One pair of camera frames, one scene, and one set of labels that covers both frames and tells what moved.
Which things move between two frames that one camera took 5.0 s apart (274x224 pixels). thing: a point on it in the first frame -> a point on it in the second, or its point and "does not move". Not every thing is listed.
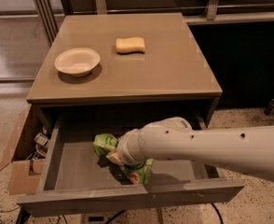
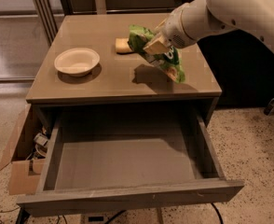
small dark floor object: (273, 105) does not move
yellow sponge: (130, 45) does not move
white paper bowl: (77, 62) does not move
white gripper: (127, 148) -> (173, 32)
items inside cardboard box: (41, 140) does not move
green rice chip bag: (140, 175) -> (169, 60)
